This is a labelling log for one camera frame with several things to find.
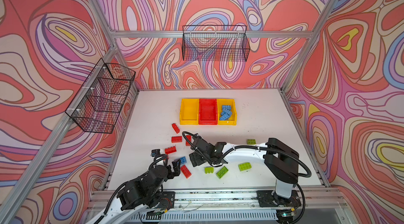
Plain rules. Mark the red lego brick on side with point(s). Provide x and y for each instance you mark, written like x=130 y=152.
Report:
x=170 y=150

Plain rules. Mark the right yellow plastic bin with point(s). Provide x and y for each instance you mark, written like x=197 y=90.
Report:
x=233 y=119

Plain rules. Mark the red lego brick upright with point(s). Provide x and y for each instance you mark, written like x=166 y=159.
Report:
x=189 y=139

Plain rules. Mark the red plastic bin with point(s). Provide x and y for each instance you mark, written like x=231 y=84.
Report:
x=208 y=112

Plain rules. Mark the blue lego brick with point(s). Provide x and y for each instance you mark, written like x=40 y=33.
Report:
x=226 y=107
x=225 y=117
x=183 y=160
x=225 y=111

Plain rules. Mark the black wire basket back wall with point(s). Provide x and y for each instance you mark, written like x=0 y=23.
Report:
x=215 y=43

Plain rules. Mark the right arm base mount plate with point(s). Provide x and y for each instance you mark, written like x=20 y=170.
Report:
x=268 y=198

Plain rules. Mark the red lego brick near front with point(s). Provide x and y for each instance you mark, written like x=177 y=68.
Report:
x=185 y=171

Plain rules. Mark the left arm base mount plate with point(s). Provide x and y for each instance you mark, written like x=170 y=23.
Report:
x=163 y=200

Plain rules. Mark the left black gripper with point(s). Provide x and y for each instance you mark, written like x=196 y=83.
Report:
x=177 y=171

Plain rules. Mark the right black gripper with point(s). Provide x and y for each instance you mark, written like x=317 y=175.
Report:
x=194 y=155

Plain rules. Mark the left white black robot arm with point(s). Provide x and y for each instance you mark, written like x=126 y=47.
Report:
x=144 y=192

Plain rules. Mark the small green lego front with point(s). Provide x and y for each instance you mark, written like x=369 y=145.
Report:
x=208 y=170

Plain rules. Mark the yellow plastic bin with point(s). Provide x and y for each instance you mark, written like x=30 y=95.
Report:
x=233 y=119
x=189 y=112

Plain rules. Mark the red lego brick flat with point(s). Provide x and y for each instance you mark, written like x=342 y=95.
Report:
x=176 y=139

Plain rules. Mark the aluminium front rail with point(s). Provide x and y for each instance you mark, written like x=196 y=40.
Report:
x=247 y=199

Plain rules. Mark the red lego brick far left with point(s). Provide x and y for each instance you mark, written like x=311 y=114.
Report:
x=175 y=127

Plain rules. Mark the small green lego brick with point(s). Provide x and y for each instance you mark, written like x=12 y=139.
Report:
x=251 y=142

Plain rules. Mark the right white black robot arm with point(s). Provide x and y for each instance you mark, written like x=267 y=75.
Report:
x=281 y=160

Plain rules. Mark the black wire basket wall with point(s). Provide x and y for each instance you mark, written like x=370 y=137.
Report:
x=215 y=43
x=105 y=91

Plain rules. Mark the left yellow plastic bin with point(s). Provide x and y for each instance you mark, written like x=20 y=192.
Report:
x=189 y=112

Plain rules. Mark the black wire basket left wall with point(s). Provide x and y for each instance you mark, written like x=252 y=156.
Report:
x=105 y=91

